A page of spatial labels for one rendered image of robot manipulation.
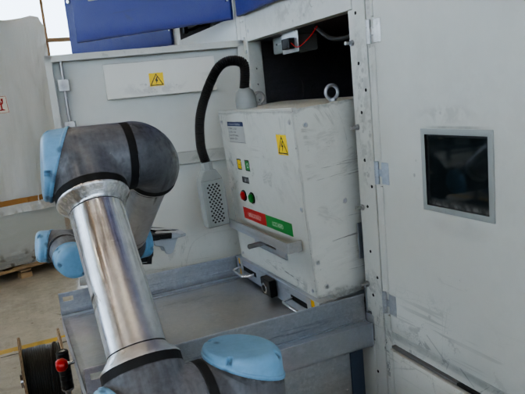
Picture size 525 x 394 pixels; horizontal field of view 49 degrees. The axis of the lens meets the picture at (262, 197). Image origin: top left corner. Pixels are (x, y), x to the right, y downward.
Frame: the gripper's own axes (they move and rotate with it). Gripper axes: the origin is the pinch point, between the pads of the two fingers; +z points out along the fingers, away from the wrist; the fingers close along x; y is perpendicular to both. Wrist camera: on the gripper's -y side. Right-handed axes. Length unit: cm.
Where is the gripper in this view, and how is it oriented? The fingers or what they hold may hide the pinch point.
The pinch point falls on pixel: (180, 231)
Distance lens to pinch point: 151.2
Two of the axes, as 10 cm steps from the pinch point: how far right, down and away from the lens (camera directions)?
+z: 8.7, -0.1, 4.9
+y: -0.7, 9.9, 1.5
